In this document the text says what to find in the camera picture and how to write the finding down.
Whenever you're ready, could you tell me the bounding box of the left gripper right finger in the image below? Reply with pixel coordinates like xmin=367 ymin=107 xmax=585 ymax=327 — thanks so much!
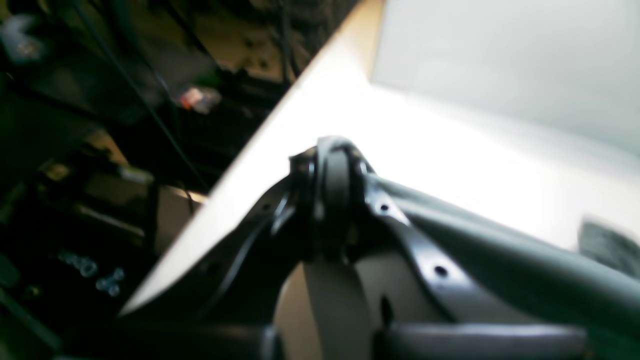
xmin=317 ymin=137 xmax=639 ymax=360

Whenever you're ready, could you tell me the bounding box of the dark grey t-shirt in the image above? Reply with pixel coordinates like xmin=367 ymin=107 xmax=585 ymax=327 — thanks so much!
xmin=578 ymin=219 xmax=640 ymax=280

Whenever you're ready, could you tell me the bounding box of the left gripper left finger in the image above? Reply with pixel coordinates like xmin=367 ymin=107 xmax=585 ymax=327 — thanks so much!
xmin=60 ymin=150 xmax=319 ymax=360

